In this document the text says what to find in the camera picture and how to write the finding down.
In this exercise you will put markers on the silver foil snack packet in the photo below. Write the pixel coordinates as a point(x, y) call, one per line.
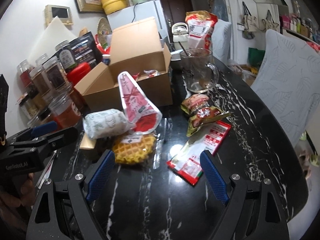
point(152, 73)

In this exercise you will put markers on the mulberry jar dark label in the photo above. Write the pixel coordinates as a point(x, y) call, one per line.
point(66, 56)

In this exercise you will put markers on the white mini fridge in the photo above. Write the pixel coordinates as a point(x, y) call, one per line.
point(139, 12)

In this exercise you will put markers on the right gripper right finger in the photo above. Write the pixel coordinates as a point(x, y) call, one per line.
point(215, 180)

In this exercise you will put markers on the white patterned bread packet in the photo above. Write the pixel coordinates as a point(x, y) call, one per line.
point(108, 123)

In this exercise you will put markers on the dark brown door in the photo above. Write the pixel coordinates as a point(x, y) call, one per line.
point(175, 10)

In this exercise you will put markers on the light blue chair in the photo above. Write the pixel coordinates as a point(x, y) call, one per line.
point(288, 82)

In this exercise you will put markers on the yellow pot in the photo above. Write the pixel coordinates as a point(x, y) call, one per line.
point(111, 6)

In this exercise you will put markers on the waffle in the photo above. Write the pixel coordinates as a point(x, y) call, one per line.
point(132, 149)

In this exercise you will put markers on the gold chocolate box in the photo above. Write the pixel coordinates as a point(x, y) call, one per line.
point(87, 143)

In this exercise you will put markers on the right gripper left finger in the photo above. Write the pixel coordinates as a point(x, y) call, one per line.
point(98, 174)

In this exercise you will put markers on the white kettle bottle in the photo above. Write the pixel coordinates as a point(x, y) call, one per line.
point(180, 32)

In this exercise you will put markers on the open cardboard box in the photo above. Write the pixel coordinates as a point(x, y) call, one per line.
point(135, 47)

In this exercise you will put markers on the blue white tube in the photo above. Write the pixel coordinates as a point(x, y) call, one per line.
point(106, 59)

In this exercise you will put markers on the large cashew nut bag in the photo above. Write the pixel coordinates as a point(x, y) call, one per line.
point(200, 28)

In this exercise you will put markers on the red label spice jar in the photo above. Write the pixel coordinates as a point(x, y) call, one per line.
point(23, 70)

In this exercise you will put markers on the red gold snack packet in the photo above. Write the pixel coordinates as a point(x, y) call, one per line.
point(136, 76)

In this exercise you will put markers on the brown gold snack packet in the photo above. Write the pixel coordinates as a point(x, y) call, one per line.
point(201, 112)

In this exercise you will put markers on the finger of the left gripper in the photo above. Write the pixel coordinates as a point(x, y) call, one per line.
point(44, 129)

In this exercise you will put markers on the wall intercom panel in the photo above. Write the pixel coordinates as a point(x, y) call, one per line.
point(63, 13)

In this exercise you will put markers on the black stand-up pouch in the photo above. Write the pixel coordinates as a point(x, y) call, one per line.
point(85, 49)

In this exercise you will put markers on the glass mug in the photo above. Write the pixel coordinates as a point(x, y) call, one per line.
point(199, 72)

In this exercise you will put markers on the red canister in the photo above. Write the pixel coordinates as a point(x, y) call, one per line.
point(76, 74)

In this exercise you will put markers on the brown label spice jar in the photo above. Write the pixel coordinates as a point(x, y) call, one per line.
point(53, 71)

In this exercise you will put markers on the woven round fan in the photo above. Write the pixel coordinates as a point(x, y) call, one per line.
point(103, 31)

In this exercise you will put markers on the person's left hand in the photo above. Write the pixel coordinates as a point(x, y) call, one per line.
point(8, 202)

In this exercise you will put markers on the pink cone snack packet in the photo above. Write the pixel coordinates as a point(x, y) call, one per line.
point(138, 109)

